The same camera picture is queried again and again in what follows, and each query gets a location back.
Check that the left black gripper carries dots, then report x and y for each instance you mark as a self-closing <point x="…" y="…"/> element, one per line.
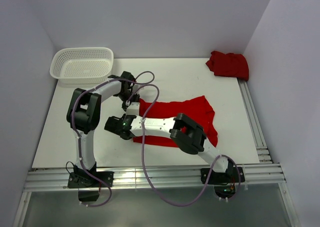
<point x="136" y="97"/>

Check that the bright red t-shirt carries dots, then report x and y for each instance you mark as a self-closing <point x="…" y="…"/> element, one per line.
<point x="198" y="109"/>

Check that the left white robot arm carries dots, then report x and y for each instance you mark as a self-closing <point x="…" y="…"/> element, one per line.
<point x="84" y="113"/>

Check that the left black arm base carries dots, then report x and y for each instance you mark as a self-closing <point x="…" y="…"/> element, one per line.
<point x="89" y="185"/>

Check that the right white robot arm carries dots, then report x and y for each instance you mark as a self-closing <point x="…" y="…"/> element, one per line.
<point x="188" y="135"/>

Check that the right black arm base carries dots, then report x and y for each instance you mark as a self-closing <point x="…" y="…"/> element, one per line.
<point x="225" y="183"/>

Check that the white perforated plastic basket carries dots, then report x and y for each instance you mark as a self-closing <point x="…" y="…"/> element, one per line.
<point x="82" y="65"/>

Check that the dark red t-shirt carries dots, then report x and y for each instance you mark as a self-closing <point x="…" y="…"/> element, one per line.
<point x="229" y="65"/>

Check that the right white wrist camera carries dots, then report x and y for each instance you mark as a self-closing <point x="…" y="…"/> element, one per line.
<point x="132" y="108"/>

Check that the front aluminium rail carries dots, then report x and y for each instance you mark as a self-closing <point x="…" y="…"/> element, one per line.
<point x="49" y="180"/>

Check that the aluminium rail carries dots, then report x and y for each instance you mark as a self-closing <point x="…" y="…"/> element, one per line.
<point x="258" y="136"/>
<point x="49" y="180"/>

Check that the right side aluminium rail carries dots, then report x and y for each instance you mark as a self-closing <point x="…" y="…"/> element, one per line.
<point x="258" y="136"/>

